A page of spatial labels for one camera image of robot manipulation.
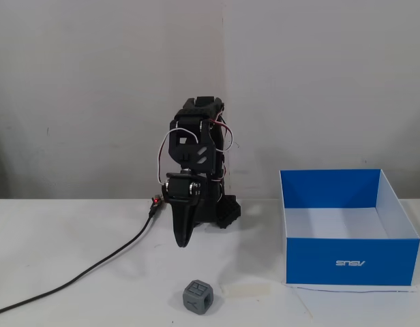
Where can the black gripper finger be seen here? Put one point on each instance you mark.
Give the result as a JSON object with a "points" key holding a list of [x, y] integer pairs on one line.
{"points": [[178, 221], [192, 218]]}

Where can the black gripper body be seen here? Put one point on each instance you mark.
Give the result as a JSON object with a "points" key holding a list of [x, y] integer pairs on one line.
{"points": [[178, 189]]}

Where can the gray cube block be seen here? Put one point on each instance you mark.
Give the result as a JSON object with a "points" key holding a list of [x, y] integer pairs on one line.
{"points": [[197, 295]]}

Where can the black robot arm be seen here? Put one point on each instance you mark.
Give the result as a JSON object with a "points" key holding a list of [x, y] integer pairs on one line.
{"points": [[196, 150]]}

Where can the blue and white box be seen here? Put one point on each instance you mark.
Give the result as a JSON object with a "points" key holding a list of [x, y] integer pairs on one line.
{"points": [[349, 259]]}

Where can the small controller board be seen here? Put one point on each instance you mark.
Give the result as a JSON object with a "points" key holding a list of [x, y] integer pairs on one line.
{"points": [[156, 201]]}

